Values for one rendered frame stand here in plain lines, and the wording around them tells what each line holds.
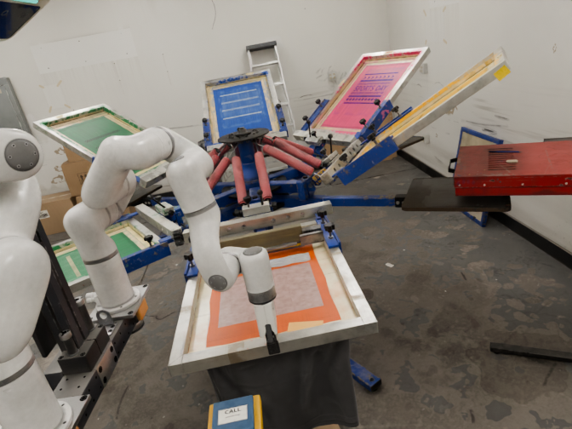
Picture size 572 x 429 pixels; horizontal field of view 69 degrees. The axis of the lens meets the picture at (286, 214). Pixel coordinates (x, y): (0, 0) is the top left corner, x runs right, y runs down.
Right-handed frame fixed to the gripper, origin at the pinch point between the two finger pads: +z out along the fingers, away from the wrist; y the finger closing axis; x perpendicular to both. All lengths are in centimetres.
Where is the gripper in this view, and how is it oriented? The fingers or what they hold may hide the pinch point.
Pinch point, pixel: (272, 342)
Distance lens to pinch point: 121.3
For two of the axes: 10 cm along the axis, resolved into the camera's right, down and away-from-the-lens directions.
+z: 1.7, 9.2, 3.6
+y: 1.0, 3.5, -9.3
